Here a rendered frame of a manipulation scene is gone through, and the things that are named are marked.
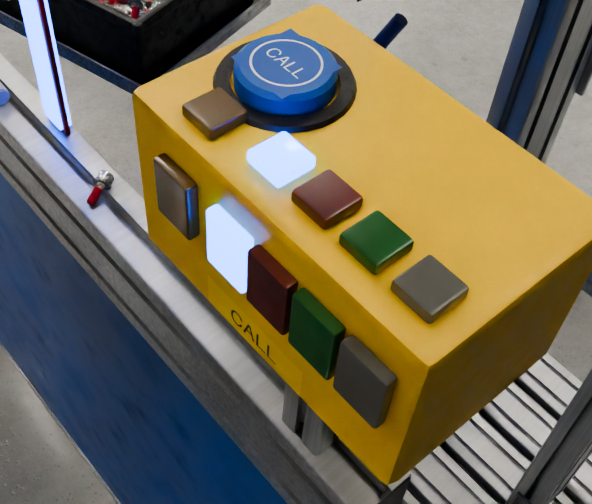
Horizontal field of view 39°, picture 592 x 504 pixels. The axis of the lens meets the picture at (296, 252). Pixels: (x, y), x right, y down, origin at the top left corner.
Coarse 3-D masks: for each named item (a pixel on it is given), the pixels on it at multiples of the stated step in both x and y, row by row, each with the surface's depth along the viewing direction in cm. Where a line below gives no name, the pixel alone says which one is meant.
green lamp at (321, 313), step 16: (304, 288) 28; (304, 304) 28; (320, 304) 28; (304, 320) 28; (320, 320) 27; (336, 320) 27; (288, 336) 30; (304, 336) 29; (320, 336) 28; (336, 336) 27; (304, 352) 29; (320, 352) 28; (336, 352) 28; (320, 368) 29
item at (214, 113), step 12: (204, 96) 31; (216, 96) 31; (228, 96) 31; (192, 108) 30; (204, 108) 30; (216, 108) 30; (228, 108) 30; (240, 108) 30; (192, 120) 30; (204, 120) 30; (216, 120) 30; (228, 120) 30; (240, 120) 30; (204, 132) 30; (216, 132) 30
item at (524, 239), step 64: (192, 64) 33; (384, 64) 33; (192, 128) 30; (256, 128) 31; (320, 128) 31; (384, 128) 31; (448, 128) 31; (256, 192) 29; (384, 192) 29; (448, 192) 29; (512, 192) 29; (576, 192) 30; (192, 256) 35; (320, 256) 27; (448, 256) 27; (512, 256) 28; (576, 256) 28; (256, 320) 33; (384, 320) 26; (448, 320) 26; (512, 320) 27; (320, 384) 31; (448, 384) 27; (384, 448) 30
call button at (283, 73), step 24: (264, 48) 32; (288, 48) 32; (312, 48) 32; (240, 72) 31; (264, 72) 31; (288, 72) 31; (312, 72) 31; (336, 72) 32; (240, 96) 32; (264, 96) 31; (288, 96) 30; (312, 96) 31
